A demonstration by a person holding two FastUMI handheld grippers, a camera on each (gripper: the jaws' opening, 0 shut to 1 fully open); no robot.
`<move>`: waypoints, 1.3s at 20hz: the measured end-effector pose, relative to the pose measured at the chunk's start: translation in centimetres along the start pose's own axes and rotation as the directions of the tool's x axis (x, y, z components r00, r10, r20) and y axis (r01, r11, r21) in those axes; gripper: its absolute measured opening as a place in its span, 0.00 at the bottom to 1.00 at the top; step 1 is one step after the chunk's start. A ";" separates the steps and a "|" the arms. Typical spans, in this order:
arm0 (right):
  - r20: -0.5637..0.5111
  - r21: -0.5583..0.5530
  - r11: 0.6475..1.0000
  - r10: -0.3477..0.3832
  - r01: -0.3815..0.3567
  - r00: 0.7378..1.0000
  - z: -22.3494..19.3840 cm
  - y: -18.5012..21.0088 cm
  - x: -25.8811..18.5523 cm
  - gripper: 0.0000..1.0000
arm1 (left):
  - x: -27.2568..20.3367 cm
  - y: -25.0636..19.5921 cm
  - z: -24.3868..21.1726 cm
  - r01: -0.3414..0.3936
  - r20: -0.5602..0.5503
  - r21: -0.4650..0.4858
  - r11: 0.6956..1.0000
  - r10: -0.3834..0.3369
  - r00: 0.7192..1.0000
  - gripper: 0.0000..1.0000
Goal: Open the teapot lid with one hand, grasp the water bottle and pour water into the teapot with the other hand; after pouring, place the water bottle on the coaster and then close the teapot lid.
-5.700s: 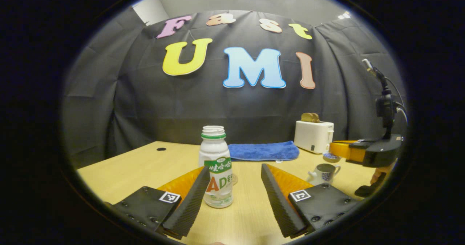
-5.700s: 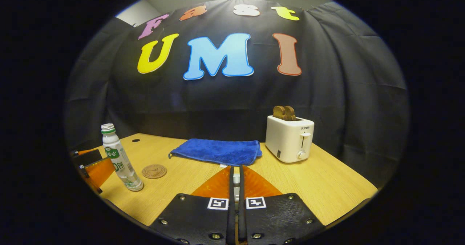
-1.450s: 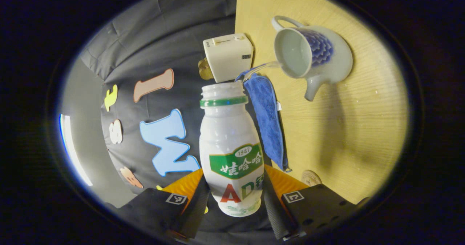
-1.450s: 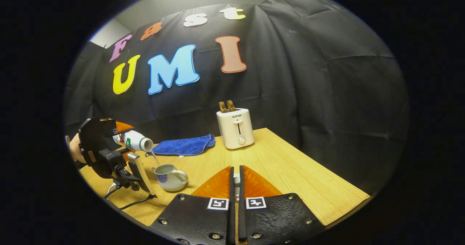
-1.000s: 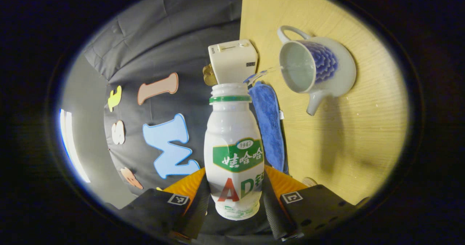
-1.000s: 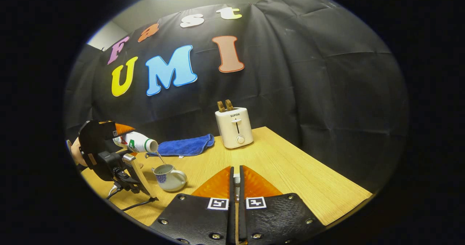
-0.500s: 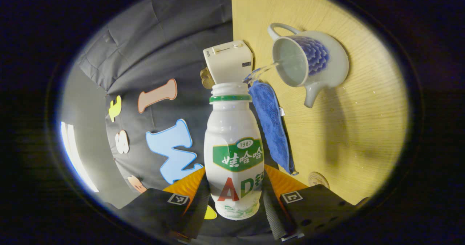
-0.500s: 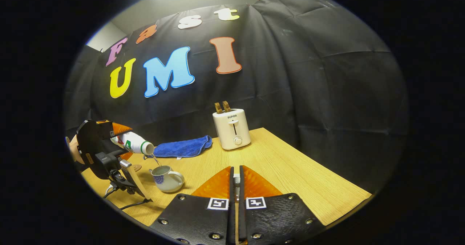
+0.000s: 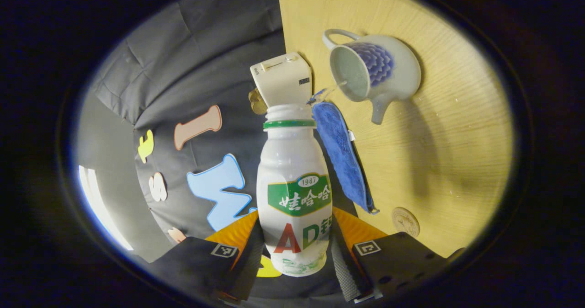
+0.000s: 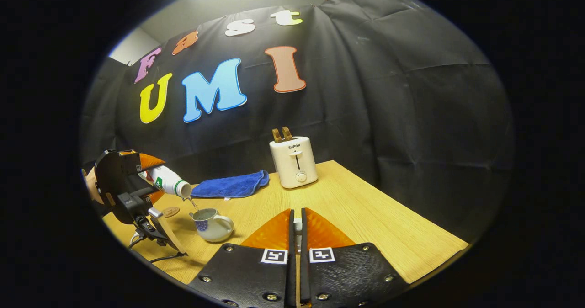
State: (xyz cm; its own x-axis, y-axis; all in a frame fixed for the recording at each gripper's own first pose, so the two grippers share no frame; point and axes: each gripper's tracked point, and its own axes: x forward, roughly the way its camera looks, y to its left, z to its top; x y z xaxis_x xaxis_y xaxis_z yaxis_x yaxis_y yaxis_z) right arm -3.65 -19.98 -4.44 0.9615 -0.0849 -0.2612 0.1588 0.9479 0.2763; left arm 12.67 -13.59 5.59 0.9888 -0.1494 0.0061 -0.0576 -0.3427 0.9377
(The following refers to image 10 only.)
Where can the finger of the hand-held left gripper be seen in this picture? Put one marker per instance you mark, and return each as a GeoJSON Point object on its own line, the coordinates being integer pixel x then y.
{"type": "Point", "coordinates": [153, 196]}
{"type": "Point", "coordinates": [148, 161]}

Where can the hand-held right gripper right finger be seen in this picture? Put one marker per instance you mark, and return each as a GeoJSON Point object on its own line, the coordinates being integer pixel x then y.
{"type": "Point", "coordinates": [303, 262]}

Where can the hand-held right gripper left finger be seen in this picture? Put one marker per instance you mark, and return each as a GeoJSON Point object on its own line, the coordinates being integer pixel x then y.
{"type": "Point", "coordinates": [291, 253]}

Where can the white green-label water bottle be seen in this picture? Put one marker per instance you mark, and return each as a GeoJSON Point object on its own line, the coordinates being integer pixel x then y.
{"type": "Point", "coordinates": [167, 180]}

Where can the round brown coaster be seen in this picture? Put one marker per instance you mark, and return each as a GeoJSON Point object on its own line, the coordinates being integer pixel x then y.
{"type": "Point", "coordinates": [170, 212]}

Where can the white blue-patterned teacup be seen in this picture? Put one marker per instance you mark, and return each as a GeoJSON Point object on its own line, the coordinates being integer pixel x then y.
{"type": "Point", "coordinates": [212, 228]}

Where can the blue towel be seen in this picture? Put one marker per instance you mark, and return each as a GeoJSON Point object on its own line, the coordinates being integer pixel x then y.
{"type": "Point", "coordinates": [231, 185]}

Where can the white toaster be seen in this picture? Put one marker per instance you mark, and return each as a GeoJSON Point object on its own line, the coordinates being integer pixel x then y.
{"type": "Point", "coordinates": [292, 164]}

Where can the brown toast slice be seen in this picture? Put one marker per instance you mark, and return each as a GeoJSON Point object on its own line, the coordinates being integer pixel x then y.
{"type": "Point", "coordinates": [287, 133]}
{"type": "Point", "coordinates": [277, 135]}

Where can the black backdrop cloth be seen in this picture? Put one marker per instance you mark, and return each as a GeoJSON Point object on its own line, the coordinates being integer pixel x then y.
{"type": "Point", "coordinates": [388, 116]}

